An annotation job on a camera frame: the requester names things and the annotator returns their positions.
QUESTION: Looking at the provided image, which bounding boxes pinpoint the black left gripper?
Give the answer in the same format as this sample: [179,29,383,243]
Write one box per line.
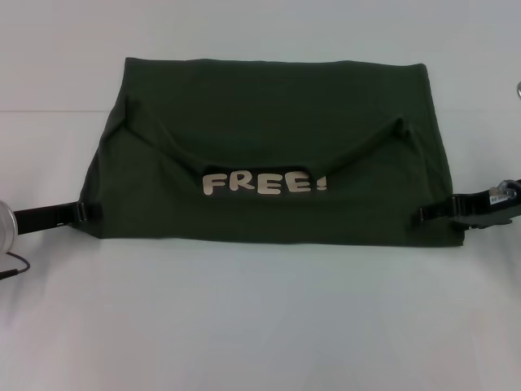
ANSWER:
[13,200,103,236]

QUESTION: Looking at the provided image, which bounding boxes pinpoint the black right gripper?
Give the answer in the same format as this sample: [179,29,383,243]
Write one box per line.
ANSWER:
[418,178,521,232]

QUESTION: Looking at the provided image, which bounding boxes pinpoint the dark green t-shirt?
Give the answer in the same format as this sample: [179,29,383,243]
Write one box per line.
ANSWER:
[79,56,466,248]

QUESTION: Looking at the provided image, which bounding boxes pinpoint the silver elbow cable connector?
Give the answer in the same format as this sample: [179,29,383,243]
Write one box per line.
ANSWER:
[489,181,517,201]

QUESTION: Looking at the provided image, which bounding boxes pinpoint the dark red cable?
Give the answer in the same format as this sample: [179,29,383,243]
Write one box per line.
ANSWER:
[4,251,32,275]

